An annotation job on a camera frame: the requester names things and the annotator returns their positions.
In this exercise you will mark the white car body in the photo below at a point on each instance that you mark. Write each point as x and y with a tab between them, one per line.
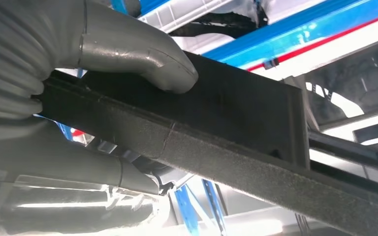
306	60

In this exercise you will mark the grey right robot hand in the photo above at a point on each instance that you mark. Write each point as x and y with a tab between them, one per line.
127	42

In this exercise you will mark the black parts in bin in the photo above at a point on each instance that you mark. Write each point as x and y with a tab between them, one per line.
221	24

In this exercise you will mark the blue metal shelf rack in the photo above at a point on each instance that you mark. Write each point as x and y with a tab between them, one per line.
339	19

